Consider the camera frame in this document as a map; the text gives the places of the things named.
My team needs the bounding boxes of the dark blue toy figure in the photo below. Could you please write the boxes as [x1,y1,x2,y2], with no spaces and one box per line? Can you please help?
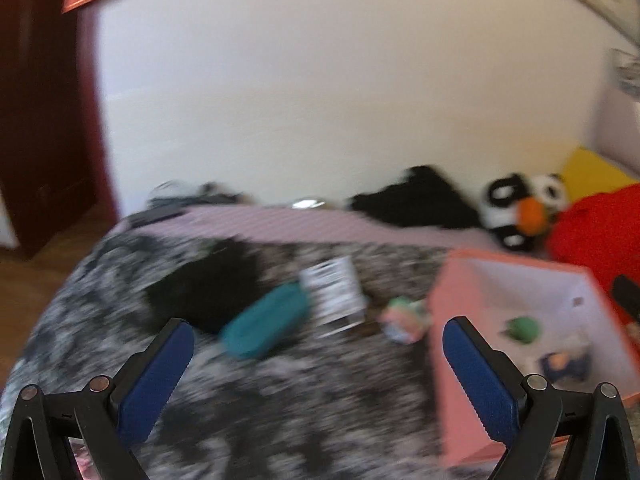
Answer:
[538,333,592,382]

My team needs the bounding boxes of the green plastic piece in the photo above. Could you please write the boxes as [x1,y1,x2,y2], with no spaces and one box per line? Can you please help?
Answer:
[503,316,541,344]

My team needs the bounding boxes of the teal glasses case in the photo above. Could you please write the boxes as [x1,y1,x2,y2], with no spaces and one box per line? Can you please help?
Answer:
[220,282,311,359]

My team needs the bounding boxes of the pink cardboard box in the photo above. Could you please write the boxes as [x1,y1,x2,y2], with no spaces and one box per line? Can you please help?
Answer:
[427,249,639,467]

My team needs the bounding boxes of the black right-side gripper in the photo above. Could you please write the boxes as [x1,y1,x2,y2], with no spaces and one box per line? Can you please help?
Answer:
[612,274,640,323]

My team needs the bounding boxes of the red cushion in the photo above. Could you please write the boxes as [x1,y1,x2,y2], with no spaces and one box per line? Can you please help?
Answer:
[546,184,639,296]

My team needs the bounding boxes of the panda plush toy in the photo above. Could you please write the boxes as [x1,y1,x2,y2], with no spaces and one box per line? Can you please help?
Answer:
[478,174,570,252]

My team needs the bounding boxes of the black and white blanket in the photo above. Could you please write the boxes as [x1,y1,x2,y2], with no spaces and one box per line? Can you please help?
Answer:
[0,231,566,480]

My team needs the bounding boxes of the black phone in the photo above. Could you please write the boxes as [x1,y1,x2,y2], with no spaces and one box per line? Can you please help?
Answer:
[126,205,186,229]

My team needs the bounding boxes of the white barcode packaging card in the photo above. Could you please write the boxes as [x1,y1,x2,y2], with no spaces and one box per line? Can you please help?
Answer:
[299,256,367,338]

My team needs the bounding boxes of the pink quilted bedsheet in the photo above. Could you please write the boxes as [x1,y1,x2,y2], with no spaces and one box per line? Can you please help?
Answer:
[134,205,502,252]

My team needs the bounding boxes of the black clothing pile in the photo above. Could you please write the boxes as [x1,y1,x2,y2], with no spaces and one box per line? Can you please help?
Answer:
[348,166,480,230]

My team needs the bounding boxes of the dark red wooden door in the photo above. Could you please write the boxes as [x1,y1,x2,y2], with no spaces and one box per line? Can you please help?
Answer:
[1,0,117,258]

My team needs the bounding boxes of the yellow pillow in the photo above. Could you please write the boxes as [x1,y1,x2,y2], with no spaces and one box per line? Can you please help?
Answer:
[561,148,639,203]

